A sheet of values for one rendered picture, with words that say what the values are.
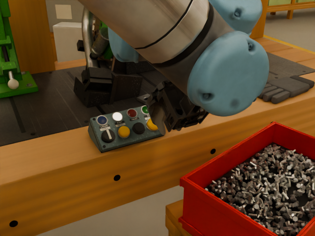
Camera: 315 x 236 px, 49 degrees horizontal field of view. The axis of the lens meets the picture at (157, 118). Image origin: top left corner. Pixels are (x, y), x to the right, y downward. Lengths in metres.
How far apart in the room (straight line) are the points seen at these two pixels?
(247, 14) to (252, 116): 0.49
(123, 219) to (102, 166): 1.15
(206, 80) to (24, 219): 0.55
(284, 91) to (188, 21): 0.75
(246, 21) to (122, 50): 0.16
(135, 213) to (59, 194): 1.18
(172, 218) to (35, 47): 0.76
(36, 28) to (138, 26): 0.96
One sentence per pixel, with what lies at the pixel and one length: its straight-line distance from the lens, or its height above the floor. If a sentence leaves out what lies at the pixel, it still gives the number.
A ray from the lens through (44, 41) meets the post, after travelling 1.23.
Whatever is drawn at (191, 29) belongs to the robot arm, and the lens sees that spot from 0.28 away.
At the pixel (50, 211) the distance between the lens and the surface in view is 0.75.
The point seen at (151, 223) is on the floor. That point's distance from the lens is 1.83.
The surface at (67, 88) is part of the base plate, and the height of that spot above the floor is 0.90.
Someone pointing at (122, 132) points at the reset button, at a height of 0.93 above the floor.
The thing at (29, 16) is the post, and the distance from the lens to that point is 1.20.
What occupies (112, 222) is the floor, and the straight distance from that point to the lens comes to 1.85.
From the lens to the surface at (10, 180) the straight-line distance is 0.70.
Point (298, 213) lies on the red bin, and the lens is 0.64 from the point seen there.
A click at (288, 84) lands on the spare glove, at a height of 0.93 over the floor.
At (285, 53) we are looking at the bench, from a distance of 1.50.
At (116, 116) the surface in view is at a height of 0.95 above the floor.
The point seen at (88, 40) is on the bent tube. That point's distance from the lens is 0.98.
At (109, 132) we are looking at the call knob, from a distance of 0.72.
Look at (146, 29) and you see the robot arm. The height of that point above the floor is 1.23.
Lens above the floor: 1.30
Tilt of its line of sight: 28 degrees down
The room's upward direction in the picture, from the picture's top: straight up
